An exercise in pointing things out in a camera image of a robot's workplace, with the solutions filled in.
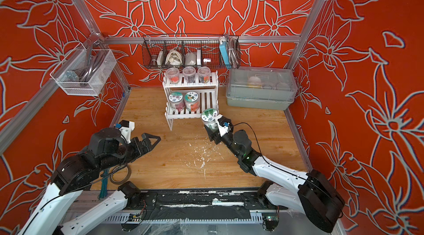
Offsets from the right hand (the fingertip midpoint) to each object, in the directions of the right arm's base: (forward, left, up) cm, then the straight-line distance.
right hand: (208, 121), depth 74 cm
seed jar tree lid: (+1, 0, +4) cm, 4 cm away
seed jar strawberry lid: (+14, +9, -2) cm, 17 cm away
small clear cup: (+22, +10, +10) cm, 26 cm away
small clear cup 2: (+22, +3, +10) cm, 25 cm away
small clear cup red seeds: (+22, +18, +10) cm, 30 cm away
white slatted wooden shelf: (+28, +2, -11) cm, 30 cm away
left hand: (-13, +20, +5) cm, 24 cm away
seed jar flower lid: (+14, +18, -3) cm, 22 cm away
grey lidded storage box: (+30, -31, -7) cm, 43 cm away
